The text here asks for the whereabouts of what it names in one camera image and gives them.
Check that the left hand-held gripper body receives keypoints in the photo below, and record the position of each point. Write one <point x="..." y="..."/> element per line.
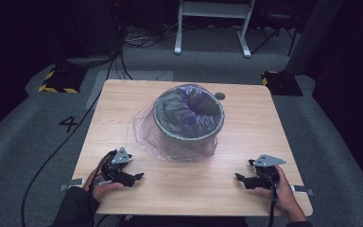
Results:
<point x="115" y="168"/>

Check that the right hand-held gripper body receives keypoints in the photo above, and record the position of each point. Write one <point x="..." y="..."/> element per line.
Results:
<point x="266" y="176"/>

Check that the purple plastic bag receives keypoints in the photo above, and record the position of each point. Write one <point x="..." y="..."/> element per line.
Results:
<point x="145" y="126"/>

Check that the green ribbed bin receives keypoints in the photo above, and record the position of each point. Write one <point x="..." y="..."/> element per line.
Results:
<point x="186" y="148"/>

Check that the person's left hand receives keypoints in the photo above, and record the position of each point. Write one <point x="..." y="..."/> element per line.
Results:
<point x="100" y="190"/>

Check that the person's right hand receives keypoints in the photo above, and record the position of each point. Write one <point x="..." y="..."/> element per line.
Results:
<point x="285" y="195"/>

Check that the dark round table grommet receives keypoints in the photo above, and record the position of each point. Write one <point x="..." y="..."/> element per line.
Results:
<point x="220" y="96"/>

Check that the black base with yellow edge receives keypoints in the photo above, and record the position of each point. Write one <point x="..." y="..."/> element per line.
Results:
<point x="283" y="85"/>

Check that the yellow black striped base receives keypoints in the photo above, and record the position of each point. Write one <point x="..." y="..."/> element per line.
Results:
<point x="63" y="80"/>

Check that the black tripod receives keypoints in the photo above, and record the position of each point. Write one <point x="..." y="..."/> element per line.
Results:
<point x="277" y="31"/>

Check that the black equipment stand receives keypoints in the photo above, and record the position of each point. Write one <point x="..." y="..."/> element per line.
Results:
<point x="91" y="28"/>

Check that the white metal stand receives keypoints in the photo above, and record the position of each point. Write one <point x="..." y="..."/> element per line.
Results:
<point x="212" y="9"/>

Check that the grey table bracket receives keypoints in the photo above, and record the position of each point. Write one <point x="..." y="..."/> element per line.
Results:
<point x="302" y="189"/>
<point x="72" y="183"/>

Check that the dark grey post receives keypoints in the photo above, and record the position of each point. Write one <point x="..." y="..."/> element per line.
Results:
<point x="312" y="38"/>

